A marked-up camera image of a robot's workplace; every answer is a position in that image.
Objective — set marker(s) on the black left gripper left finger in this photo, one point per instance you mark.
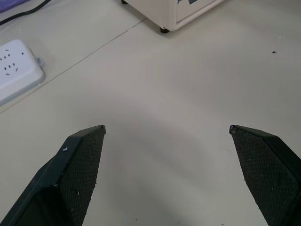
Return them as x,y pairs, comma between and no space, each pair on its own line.
70,174

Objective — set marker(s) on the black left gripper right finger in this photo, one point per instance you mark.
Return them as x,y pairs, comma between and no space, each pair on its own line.
268,169

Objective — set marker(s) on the beige appliance box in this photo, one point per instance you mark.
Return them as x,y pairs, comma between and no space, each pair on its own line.
185,11

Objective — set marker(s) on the white power strip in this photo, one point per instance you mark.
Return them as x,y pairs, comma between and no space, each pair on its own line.
16,70

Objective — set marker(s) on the purple cloth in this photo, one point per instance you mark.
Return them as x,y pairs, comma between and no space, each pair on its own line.
9,5

